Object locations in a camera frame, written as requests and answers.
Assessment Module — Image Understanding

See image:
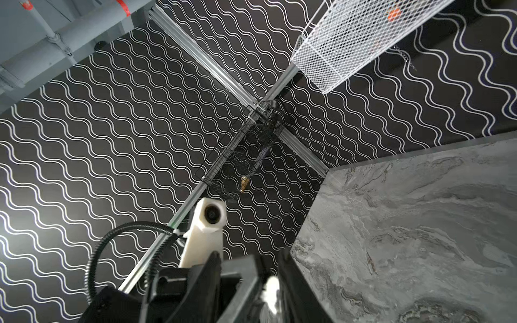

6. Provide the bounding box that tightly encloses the brass fitting in basket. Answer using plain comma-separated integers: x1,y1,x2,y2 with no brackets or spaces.
239,176,250,193

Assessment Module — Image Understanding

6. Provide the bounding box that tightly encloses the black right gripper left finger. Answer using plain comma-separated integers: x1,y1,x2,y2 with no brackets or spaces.
218,255,269,322

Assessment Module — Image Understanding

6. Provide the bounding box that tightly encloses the white mesh wall basket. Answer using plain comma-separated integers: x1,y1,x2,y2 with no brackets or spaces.
290,0,450,94

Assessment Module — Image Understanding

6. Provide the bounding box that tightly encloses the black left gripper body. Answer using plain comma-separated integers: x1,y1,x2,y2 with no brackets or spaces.
79,254,241,322

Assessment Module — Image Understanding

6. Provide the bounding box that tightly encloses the black wire wall basket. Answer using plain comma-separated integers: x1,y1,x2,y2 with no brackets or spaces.
195,100,290,201

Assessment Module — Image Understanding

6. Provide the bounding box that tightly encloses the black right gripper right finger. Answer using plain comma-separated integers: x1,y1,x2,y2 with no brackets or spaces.
277,248,332,323

